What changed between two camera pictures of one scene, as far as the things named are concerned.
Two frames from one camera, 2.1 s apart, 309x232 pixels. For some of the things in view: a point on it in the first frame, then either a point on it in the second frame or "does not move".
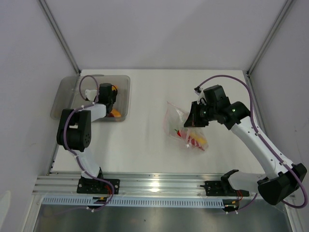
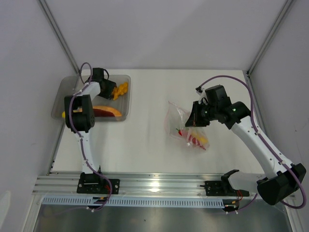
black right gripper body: x=211 y=110 does not move
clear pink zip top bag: x=195 y=138 does not move
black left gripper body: x=113 y=98 -> x=109 y=86
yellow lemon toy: x=199 y=139 does not move
